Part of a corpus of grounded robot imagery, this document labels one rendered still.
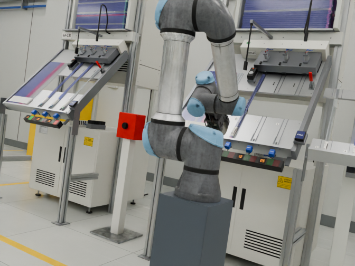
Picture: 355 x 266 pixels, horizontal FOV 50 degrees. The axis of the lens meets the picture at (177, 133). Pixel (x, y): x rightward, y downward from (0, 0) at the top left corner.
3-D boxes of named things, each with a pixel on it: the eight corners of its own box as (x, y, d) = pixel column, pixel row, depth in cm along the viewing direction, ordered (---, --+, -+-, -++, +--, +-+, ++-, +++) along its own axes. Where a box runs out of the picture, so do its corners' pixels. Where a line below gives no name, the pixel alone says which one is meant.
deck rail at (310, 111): (296, 160, 172) (295, 151, 168) (291, 159, 173) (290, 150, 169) (332, 64, 211) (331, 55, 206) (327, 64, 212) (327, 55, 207)
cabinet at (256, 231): (289, 286, 198) (307, 169, 195) (176, 246, 234) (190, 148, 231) (314, 256, 254) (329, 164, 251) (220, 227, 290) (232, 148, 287)
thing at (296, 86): (313, 103, 194) (312, 95, 190) (200, 92, 228) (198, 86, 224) (327, 64, 211) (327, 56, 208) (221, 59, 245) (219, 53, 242)
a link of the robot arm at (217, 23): (239, -14, 115) (248, 104, 150) (205, -14, 119) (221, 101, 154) (229, 6, 108) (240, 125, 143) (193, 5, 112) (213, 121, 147)
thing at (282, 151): (291, 159, 173) (290, 149, 168) (171, 138, 207) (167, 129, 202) (292, 157, 174) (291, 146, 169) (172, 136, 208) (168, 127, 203)
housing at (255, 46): (326, 70, 210) (325, 49, 201) (243, 66, 235) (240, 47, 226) (329, 61, 214) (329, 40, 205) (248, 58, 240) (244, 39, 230)
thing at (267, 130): (292, 153, 172) (291, 149, 170) (170, 133, 206) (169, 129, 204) (303, 124, 182) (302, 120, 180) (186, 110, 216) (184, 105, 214)
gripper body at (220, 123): (206, 129, 170) (199, 110, 162) (213, 116, 175) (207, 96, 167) (221, 131, 166) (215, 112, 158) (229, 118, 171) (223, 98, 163)
